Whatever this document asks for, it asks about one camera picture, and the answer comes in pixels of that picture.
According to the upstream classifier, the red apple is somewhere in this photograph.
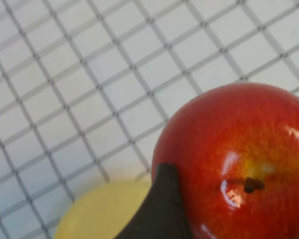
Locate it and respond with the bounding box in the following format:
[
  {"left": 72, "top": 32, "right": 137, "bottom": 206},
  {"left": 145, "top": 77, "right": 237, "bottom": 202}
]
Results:
[{"left": 151, "top": 83, "right": 299, "bottom": 239}]

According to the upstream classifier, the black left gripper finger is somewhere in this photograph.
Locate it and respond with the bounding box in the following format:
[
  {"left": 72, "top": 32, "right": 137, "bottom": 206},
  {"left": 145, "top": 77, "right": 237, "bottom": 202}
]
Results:
[{"left": 116, "top": 163, "right": 193, "bottom": 239}]

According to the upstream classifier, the yellow round plate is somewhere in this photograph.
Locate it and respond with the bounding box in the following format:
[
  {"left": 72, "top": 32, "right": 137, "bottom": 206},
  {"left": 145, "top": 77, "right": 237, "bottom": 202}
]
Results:
[{"left": 53, "top": 178, "right": 155, "bottom": 239}]

